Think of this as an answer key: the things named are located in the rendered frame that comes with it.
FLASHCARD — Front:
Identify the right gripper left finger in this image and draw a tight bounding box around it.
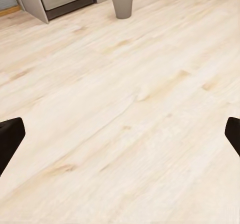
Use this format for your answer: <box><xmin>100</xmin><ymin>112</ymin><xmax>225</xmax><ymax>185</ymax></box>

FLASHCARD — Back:
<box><xmin>0</xmin><ymin>117</ymin><xmax>26</xmax><ymax>176</ymax></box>

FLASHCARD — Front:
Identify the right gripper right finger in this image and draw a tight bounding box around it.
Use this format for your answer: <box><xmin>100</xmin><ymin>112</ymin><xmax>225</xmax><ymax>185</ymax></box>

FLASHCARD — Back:
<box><xmin>224</xmin><ymin>117</ymin><xmax>240</xmax><ymax>156</ymax></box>

